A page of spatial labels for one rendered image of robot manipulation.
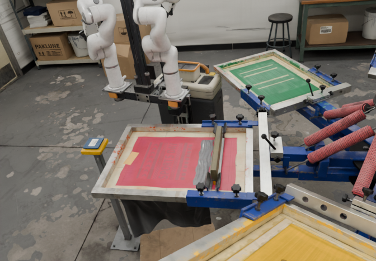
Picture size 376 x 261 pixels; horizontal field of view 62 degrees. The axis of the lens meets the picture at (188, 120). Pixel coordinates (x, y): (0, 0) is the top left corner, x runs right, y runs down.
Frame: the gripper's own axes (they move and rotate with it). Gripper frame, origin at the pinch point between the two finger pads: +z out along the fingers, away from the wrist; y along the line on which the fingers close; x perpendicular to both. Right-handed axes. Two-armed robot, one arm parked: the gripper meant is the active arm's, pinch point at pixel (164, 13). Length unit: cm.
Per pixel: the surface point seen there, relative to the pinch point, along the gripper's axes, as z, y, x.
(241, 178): -12, -116, 29
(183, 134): 17, -76, 27
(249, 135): -6, -99, 5
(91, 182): 164, -44, 62
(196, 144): 10, -86, 28
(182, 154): 10, -88, 39
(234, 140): 1, -96, 11
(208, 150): 3, -94, 27
